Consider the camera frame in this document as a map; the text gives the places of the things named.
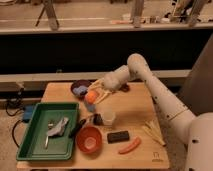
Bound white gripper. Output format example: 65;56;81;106
88;72;119;104

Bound orange apple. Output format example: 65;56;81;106
85;90;98;104

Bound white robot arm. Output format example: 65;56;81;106
89;53;213;171

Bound red bowl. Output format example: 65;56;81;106
76;126;102;154

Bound dark grapes bunch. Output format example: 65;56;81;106
119;84;130;92

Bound blue cup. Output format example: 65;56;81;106
84;102;96;113

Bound white cup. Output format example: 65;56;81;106
101;111;116;126

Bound small dark object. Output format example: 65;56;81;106
93;114;103;125

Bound black rectangular block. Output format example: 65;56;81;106
107;131;130;143

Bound grey cloth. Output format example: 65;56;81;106
46;117;69;137

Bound metal utensil in tray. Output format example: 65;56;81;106
44;122;54;149

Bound orange carrot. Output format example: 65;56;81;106
118;137;142;154

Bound green plastic tray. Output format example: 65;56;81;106
16;102;79;161

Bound blue power box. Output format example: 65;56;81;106
22;105;35;123

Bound black handled tool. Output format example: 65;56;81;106
69;116;93;138

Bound black cable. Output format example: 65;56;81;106
5;87;26;148

